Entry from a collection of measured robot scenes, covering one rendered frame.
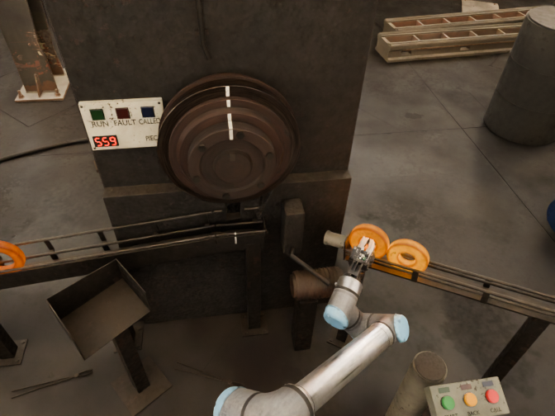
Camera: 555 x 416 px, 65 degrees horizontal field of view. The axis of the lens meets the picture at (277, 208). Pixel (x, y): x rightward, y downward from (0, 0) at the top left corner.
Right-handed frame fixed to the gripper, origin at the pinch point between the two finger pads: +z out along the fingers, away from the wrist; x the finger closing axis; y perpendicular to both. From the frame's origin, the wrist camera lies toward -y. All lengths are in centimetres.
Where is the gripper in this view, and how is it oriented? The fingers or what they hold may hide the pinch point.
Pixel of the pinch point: (369, 238)
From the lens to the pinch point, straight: 172.2
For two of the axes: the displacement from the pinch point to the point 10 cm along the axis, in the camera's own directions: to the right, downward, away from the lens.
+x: -8.9, -3.2, 3.1
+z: 4.4, -7.8, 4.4
